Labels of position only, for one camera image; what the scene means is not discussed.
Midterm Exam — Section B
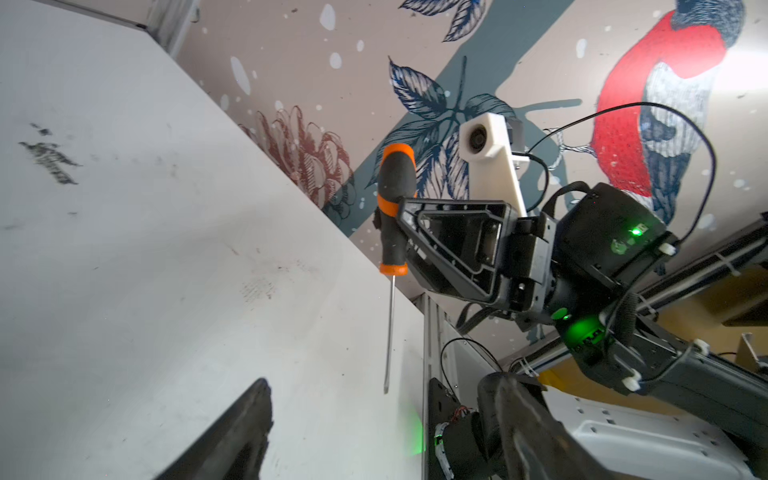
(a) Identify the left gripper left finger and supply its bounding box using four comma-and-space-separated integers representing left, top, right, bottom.
158, 378, 273, 480

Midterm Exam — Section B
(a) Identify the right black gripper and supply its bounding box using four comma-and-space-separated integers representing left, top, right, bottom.
397, 199, 557, 312

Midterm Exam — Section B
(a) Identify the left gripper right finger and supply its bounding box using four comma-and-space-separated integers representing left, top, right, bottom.
476, 373, 618, 479

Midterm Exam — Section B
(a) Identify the orange black screwdriver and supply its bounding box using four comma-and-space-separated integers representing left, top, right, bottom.
374, 143, 416, 395

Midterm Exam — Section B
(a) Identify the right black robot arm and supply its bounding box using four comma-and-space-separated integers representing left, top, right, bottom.
396, 182, 767, 446

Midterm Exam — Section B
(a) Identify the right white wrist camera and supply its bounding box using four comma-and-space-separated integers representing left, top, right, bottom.
459, 112, 530, 217

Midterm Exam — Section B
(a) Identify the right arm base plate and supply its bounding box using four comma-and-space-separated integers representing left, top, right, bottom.
422, 378, 482, 479

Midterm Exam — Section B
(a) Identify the black camera cable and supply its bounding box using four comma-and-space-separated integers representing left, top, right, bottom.
512, 101, 718, 247

